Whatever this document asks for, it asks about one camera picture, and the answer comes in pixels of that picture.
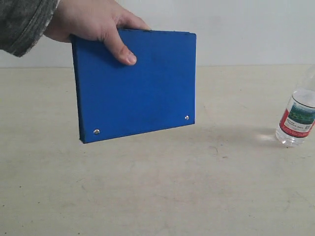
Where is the person's bare hand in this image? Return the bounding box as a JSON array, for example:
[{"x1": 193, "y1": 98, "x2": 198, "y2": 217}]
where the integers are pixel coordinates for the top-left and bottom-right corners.
[{"x1": 44, "y1": 0, "x2": 150, "y2": 65}]

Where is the clear plastic water bottle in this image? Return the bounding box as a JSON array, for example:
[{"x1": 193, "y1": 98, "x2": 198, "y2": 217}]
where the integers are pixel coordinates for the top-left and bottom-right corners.
[{"x1": 276, "y1": 65, "x2": 315, "y2": 147}]

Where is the blue paper binder folder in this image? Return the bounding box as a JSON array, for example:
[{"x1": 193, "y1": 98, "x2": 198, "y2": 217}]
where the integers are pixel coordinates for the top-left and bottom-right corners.
[{"x1": 71, "y1": 29, "x2": 196, "y2": 144}]

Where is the grey sleeved forearm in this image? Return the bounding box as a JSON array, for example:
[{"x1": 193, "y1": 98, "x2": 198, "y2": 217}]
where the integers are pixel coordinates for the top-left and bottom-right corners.
[{"x1": 0, "y1": 0, "x2": 59, "y2": 58}]

